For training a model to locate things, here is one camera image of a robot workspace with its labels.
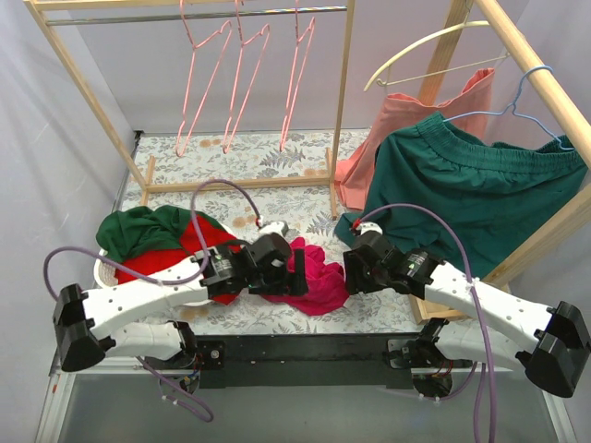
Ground white laundry basket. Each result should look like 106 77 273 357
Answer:
93 223 235 307

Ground red t shirt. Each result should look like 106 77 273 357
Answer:
114 216 242 306

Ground teal green shorts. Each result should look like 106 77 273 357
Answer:
362 113 587 278

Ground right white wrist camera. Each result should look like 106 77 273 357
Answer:
351 221 383 236

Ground magenta t shirt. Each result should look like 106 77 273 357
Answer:
263 237 349 317

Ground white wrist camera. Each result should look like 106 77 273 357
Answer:
259 221 289 237
351 221 383 236

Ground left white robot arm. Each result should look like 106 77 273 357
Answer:
53 233 308 373

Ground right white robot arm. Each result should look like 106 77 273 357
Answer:
344 231 590 398

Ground dark green t shirt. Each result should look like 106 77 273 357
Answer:
95 205 194 265

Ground aluminium table frame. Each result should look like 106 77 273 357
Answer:
36 334 578 443

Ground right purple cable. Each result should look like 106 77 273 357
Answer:
355 203 498 443

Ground pink wire hanger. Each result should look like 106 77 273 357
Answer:
279 1 316 152
175 0 234 157
222 1 271 154

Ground small wooden clothes rack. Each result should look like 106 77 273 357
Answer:
24 1 356 219

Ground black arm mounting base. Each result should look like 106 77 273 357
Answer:
142 332 463 402

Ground salmon pink shorts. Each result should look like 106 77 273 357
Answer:
334 67 495 210

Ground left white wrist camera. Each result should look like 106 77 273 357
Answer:
259 221 289 237

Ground cream plastic hanger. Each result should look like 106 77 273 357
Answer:
360 19 511 93

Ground blue wire hanger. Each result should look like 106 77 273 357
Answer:
447 61 564 150

